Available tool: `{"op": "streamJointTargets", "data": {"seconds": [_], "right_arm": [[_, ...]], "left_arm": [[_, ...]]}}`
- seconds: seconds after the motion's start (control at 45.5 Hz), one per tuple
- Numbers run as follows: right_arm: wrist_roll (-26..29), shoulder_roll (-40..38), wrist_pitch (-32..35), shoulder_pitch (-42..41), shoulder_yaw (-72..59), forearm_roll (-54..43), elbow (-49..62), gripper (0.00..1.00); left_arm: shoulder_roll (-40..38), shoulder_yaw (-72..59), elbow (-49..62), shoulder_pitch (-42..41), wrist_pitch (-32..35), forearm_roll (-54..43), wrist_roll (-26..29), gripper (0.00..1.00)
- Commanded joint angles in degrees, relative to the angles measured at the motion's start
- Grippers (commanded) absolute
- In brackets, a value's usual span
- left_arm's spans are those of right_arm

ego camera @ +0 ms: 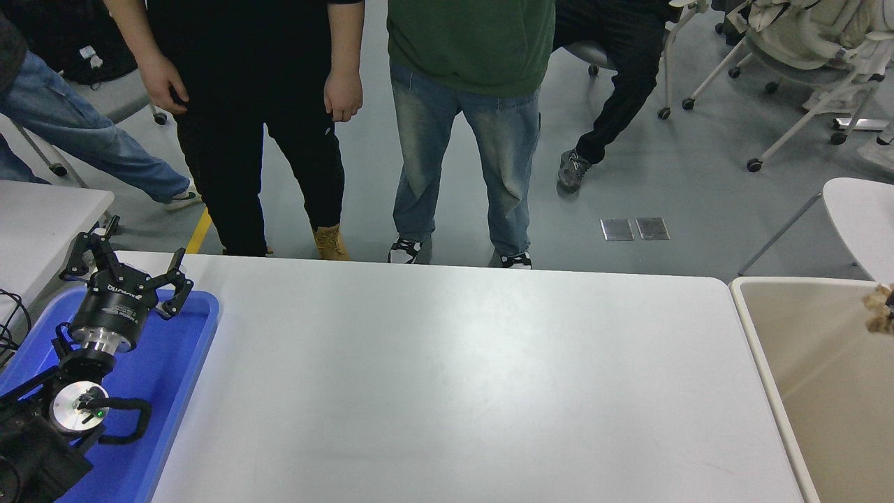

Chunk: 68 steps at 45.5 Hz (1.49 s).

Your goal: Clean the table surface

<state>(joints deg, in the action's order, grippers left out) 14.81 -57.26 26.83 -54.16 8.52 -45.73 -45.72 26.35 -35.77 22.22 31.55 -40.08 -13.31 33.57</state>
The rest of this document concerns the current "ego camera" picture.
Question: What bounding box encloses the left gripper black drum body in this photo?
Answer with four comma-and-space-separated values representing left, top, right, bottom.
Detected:
68, 268, 157, 336

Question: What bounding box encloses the tan paper ball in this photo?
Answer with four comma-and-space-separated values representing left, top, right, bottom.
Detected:
862, 283, 894, 335

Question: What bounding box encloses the person's right hand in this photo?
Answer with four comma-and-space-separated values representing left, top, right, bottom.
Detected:
140, 54, 189, 116

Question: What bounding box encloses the person's left hand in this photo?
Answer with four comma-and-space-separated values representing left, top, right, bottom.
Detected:
323, 66, 364, 123

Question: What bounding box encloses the white rectangular side table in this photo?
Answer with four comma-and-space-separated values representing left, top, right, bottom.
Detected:
0, 180, 115, 329

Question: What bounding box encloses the blue plastic tray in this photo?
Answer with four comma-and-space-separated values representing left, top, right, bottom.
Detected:
0, 285, 221, 503

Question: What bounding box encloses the grey-legged chair with casters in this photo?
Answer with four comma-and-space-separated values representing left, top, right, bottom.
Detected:
0, 70, 172, 188

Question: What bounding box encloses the black bag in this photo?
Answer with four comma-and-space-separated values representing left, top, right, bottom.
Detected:
17, 0, 138, 86

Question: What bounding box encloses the grey seat office chair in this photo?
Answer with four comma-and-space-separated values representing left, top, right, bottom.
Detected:
563, 0, 699, 121

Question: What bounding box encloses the large pale beige bin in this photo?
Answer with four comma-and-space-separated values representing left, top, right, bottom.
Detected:
728, 277, 894, 503

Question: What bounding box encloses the white-framed office chair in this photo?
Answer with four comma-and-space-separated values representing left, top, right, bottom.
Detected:
683, 0, 881, 173
830, 42, 894, 146

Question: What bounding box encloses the cream jacket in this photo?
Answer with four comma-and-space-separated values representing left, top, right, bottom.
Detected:
744, 0, 894, 53

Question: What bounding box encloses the white rounded table top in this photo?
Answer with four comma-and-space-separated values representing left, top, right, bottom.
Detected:
738, 177, 894, 289

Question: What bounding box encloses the thin black cable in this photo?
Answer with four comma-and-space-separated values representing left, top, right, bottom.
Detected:
0, 288, 32, 367

